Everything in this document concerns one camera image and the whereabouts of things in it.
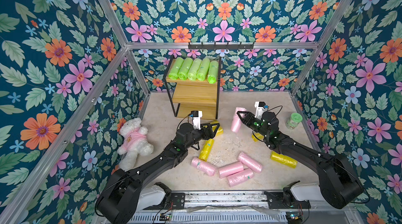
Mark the aluminium front rail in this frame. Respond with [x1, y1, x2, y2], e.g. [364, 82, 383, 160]
[138, 190, 357, 214]

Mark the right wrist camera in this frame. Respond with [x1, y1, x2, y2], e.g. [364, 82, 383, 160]
[254, 101, 269, 119]

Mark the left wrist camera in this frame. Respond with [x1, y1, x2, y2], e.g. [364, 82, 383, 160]
[190, 110, 203, 130]

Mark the yellow roll diagonal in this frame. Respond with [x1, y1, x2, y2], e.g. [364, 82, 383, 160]
[198, 139, 214, 162]
[252, 132, 264, 142]

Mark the yellow roll right diagonal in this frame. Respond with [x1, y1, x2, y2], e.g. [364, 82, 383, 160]
[252, 132, 264, 142]

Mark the green roll diagonal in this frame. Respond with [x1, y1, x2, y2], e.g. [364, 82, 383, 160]
[207, 61, 219, 84]
[168, 57, 184, 80]

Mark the yellow roll far right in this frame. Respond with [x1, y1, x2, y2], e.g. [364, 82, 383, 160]
[270, 151, 298, 168]

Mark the yellow roll diagonal middle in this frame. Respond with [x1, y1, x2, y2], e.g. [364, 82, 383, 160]
[198, 139, 214, 162]

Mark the pink roll bottom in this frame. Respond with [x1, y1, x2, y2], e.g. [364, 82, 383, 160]
[227, 168, 254, 187]

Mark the green roll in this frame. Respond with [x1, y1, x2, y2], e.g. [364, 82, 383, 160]
[178, 58, 193, 80]
[187, 58, 202, 81]
[196, 58, 210, 81]

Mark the yellow roll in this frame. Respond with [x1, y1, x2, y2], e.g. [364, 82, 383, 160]
[270, 151, 298, 168]
[211, 120, 224, 137]

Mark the green lidded jar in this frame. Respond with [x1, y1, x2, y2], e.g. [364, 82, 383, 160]
[286, 113, 303, 130]

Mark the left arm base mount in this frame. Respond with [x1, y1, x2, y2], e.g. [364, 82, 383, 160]
[137, 182, 186, 211]

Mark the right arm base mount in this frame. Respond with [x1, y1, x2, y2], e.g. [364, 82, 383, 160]
[263, 181, 311, 209]

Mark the black wall hook rail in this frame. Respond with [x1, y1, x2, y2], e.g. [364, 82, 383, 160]
[187, 42, 254, 51]

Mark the white plush toy pink shirt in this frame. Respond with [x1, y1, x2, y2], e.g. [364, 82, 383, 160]
[117, 118, 154, 172]

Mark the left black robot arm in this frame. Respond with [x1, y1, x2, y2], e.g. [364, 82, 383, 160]
[95, 123, 220, 224]

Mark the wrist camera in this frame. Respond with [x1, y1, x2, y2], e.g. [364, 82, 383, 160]
[190, 110, 203, 130]
[254, 101, 269, 119]

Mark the wooden three-tier shelf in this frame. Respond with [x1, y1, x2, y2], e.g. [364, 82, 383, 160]
[162, 57, 220, 120]

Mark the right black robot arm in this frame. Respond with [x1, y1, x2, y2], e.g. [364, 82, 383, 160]
[236, 111, 364, 209]

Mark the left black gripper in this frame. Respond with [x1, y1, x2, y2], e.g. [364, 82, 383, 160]
[182, 123, 218, 151]

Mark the pink roll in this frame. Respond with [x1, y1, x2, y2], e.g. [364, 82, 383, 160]
[238, 152, 263, 173]
[191, 157, 217, 177]
[231, 107, 247, 133]
[218, 162, 244, 179]
[227, 168, 254, 187]

